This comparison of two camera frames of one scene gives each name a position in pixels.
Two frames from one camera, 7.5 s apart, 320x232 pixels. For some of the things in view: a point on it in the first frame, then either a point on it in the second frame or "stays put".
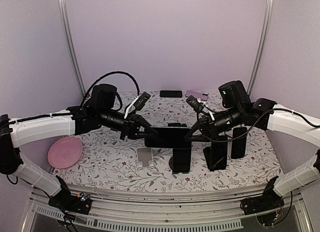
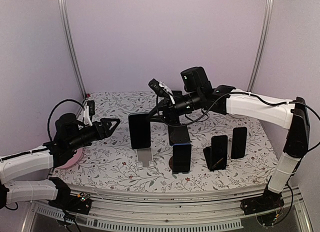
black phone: [171, 93] stays put
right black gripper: [206, 119] to [166, 117]
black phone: [239, 145] stays put
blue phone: [177, 124] to [173, 135]
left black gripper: [132, 127] to [106, 132]
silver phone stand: [144, 158] stays put
